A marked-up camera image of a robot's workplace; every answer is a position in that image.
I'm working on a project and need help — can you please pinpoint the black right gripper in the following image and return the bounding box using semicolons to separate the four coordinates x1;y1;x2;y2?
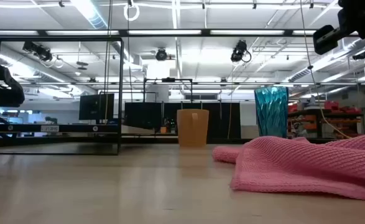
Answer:
337;0;365;51

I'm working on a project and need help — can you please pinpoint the teal faceted tumbler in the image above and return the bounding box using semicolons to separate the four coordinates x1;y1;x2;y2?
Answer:
254;86;289;139

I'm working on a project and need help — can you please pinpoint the orange plastic mug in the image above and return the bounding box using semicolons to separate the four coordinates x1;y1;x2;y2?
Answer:
176;108;210;147

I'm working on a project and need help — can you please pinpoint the storage rack with red bins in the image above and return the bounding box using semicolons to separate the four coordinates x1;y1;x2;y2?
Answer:
287;100;364;139

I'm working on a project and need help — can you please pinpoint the pink knitted cloth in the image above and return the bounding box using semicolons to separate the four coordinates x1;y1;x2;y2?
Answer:
212;129;365;202

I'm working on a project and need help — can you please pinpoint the black monitor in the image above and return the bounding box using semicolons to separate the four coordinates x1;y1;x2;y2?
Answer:
124;101;164;130
78;93;115;121

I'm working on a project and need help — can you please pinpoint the black overhead light beam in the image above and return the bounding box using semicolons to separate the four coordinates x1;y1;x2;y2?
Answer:
0;28;320;37

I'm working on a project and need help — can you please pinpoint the background wooden table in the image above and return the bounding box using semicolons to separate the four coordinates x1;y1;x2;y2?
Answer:
121;125;178;138

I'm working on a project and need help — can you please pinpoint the black overhead device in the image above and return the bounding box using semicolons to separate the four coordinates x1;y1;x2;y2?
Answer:
22;40;53;62

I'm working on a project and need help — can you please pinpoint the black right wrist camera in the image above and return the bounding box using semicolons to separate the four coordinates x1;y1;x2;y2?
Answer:
312;24;342;55

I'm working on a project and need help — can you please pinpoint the yellow hanging cable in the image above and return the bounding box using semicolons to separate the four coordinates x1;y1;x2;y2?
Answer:
299;0;353;139

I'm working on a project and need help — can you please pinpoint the silver air duct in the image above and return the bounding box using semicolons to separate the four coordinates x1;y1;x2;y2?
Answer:
287;37;365;83
70;0;109;30

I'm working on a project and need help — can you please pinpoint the black reel with cable loop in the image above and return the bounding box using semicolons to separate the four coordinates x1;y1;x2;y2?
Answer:
230;39;252;63

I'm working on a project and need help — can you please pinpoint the thin yellow cable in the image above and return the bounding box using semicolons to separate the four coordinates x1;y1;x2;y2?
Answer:
227;102;233;139

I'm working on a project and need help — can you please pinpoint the black background station frame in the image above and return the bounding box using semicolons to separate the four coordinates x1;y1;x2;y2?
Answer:
143;77;193;104

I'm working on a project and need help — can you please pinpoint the black hanging cable reel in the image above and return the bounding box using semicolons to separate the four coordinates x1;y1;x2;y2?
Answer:
155;48;169;62

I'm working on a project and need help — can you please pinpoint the white hanging ring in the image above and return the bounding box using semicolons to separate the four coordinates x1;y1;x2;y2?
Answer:
123;2;141;22

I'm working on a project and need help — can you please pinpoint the black frame wooden shelf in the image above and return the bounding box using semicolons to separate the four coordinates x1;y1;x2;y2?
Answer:
0;36;124;156

